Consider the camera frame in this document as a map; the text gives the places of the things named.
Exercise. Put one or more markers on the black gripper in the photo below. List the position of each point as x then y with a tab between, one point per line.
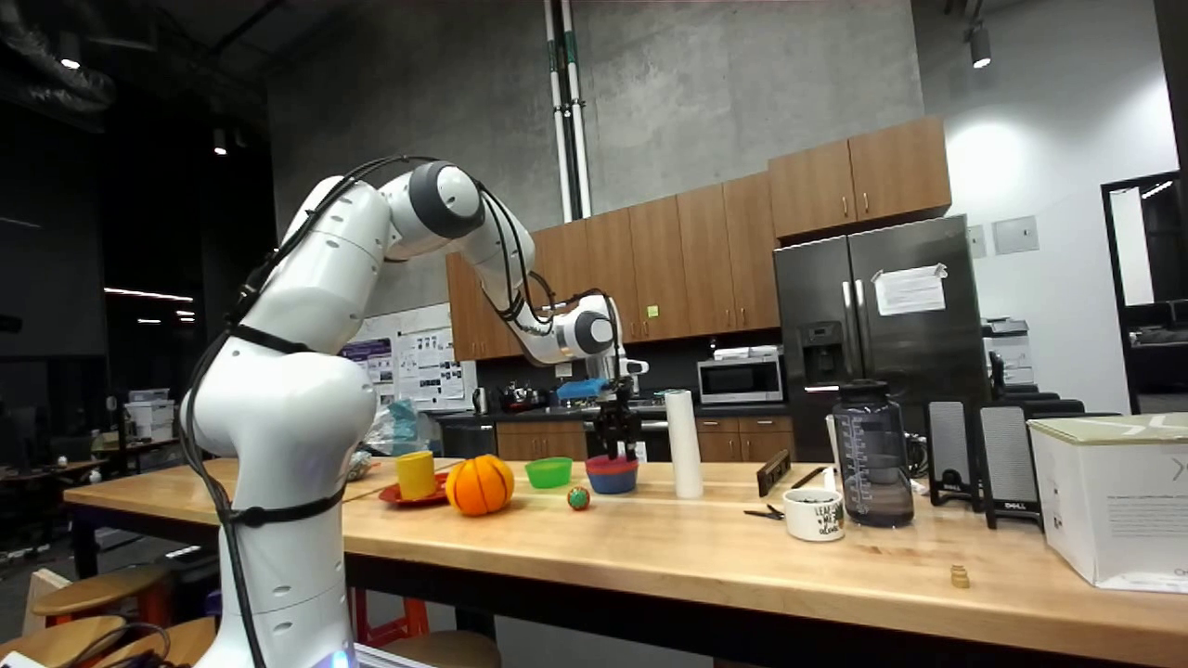
618	415

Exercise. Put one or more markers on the pink bowl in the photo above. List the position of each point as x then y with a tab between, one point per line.
613	466

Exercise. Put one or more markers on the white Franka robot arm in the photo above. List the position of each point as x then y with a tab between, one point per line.
298	372

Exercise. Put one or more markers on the blue bowl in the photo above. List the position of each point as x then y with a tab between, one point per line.
613	485

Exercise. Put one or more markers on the green bowl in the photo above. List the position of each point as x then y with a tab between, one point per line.
548	471

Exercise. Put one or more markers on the small red green ball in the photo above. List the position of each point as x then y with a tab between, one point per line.
575	498

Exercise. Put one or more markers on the brown wooden base cabinets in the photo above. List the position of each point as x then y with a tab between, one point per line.
742	434

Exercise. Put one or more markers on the green cabinet sticker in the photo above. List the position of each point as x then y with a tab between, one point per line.
649	312

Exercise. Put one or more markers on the silver microwave oven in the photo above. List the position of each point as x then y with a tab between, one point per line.
741	375

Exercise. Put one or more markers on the orange toy pumpkin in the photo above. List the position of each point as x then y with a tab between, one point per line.
478	485

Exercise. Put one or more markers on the small black tilted slab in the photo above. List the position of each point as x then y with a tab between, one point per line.
772	471

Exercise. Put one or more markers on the yellow mug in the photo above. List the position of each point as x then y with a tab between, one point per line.
415	477

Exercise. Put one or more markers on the white mug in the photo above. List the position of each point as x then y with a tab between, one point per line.
814	516

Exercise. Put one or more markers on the plastic bread bag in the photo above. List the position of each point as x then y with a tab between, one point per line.
400	429

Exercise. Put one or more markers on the white poster board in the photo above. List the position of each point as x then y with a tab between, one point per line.
414	363

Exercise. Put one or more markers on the red plate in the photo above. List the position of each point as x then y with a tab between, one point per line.
396	498

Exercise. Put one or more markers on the dark water jug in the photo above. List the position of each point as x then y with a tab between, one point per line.
873	459

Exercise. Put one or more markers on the wooden stool red legs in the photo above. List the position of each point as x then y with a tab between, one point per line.
386	615
92	587

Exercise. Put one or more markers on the stainless steel refrigerator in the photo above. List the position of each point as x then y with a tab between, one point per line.
893	357

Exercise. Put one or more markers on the white paper on refrigerator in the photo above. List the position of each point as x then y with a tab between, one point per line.
912	287

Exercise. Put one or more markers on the black flat stand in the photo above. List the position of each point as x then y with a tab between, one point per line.
1007	455
951	448

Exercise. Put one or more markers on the metal conduit pipes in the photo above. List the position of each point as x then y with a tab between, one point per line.
565	76

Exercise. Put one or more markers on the white cardboard box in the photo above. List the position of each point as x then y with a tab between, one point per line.
1116	501

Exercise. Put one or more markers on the black ceiling spotlight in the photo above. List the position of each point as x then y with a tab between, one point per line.
978	44

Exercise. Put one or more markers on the round wooden stool seat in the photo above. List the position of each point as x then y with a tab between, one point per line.
86	644

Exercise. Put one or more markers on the brown wooden wall cabinets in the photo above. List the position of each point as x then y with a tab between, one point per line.
742	246

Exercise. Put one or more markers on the grey wall plate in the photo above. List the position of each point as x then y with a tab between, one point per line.
1014	235

